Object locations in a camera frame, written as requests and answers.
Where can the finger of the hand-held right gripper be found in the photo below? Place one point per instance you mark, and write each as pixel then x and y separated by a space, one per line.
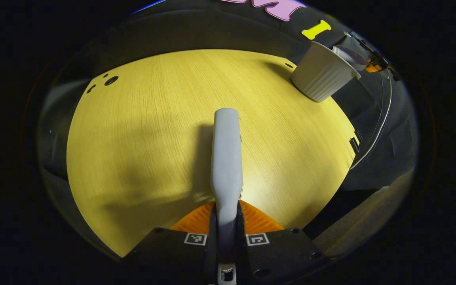
pixel 376 64

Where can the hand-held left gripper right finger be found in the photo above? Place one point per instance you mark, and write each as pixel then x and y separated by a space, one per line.
pixel 279 253

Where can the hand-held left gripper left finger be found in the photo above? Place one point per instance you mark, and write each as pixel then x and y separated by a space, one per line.
pixel 168 253

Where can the grey plastic dustpan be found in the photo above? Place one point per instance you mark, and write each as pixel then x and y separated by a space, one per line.
pixel 350 57

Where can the white ribbed garbage bin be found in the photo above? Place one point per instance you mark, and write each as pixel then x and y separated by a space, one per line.
pixel 319 77

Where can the small grey broom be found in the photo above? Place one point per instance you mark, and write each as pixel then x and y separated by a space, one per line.
pixel 227 158

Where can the wooden desktop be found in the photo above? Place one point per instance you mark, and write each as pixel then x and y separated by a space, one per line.
pixel 152 138

